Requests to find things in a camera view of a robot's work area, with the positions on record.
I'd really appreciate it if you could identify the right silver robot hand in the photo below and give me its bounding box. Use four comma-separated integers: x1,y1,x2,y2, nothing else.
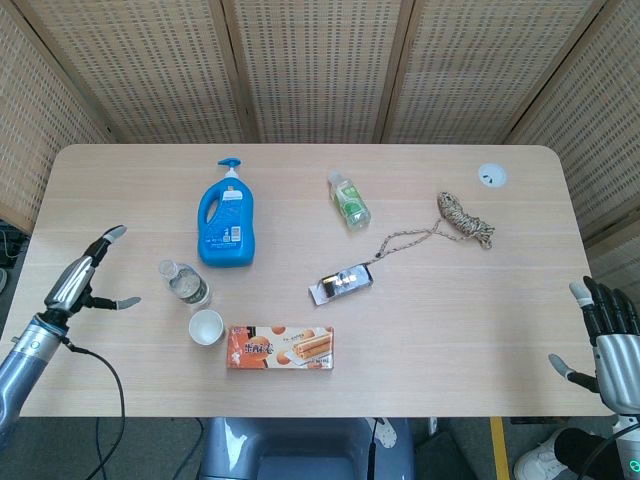
548,276,640,415

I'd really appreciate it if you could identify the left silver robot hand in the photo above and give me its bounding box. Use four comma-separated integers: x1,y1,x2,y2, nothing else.
43,224,142,317

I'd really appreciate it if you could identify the clear water bottle green label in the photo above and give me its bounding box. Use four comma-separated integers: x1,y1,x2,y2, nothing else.
158,258,214,310

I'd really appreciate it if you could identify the small white paper cup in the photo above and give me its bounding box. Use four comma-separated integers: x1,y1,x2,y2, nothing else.
188,308,225,347

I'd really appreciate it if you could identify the black trouser leg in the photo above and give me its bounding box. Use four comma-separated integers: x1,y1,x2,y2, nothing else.
553,427,621,480

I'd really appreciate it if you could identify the white sneaker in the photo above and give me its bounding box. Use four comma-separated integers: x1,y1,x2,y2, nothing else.
513,432,566,480

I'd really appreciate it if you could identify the blue detergent pump bottle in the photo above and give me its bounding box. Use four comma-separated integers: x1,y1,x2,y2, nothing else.
196,157,257,268

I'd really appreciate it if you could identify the orange egg roll biscuit box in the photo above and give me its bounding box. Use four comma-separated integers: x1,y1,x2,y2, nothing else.
227,324,336,371

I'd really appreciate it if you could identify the white round table grommet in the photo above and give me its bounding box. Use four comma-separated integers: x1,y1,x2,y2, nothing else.
477,163,509,189

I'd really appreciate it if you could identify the grey robot torso base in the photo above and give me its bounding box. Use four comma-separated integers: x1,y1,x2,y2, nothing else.
199,417,416,480

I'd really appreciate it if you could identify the small clear bottle green label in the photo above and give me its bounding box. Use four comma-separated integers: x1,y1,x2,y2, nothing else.
327,169,372,232

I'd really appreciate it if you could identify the black cable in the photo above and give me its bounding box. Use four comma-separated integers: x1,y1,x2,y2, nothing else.
367,417,381,480
59,337,126,480

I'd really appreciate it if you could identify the woven screen panel wooden frame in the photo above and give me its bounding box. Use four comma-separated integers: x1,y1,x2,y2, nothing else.
222,0,416,146
0,0,111,234
507,0,640,241
382,0,619,146
24,0,251,146

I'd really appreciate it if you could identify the coiled braided rope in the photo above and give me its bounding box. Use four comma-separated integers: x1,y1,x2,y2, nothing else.
370,190,496,264

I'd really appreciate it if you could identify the white perforated bracket plate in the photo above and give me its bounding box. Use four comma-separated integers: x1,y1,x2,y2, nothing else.
377,422,400,450

